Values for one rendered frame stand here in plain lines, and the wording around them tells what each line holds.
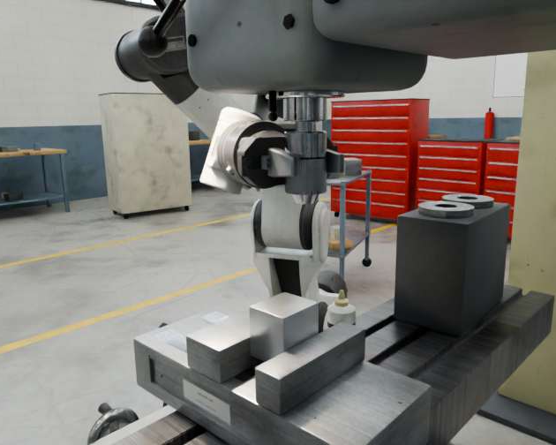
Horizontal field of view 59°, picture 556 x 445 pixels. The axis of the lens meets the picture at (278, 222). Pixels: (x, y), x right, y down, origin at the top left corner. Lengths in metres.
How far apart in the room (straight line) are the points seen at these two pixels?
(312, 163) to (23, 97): 7.89
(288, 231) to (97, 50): 7.83
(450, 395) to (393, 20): 0.50
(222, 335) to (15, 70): 7.88
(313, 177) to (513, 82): 9.48
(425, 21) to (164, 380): 0.50
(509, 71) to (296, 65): 9.60
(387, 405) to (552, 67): 1.84
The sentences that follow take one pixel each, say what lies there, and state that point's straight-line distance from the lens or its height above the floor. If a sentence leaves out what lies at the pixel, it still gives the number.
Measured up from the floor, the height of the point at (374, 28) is 1.34.
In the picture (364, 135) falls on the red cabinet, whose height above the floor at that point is 1.05.
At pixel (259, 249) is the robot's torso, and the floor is 0.94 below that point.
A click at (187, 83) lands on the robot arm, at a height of 1.35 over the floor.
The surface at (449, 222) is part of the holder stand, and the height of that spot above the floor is 1.12.
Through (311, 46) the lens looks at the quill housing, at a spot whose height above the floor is 1.34.
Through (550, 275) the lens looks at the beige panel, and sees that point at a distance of 2.29.
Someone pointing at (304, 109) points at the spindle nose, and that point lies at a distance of 0.52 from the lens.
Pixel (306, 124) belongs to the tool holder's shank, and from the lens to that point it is 0.53.
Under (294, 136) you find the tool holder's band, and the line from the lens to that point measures 0.52.
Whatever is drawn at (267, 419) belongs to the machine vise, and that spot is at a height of 0.99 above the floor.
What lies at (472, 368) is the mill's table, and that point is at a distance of 0.77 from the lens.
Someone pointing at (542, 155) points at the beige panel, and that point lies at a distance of 2.22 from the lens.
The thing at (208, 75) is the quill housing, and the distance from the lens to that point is 0.51.
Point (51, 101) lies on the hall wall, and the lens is 8.48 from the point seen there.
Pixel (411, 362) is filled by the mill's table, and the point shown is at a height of 0.93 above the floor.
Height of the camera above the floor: 1.29
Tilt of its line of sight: 12 degrees down
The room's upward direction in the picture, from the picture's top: 1 degrees counter-clockwise
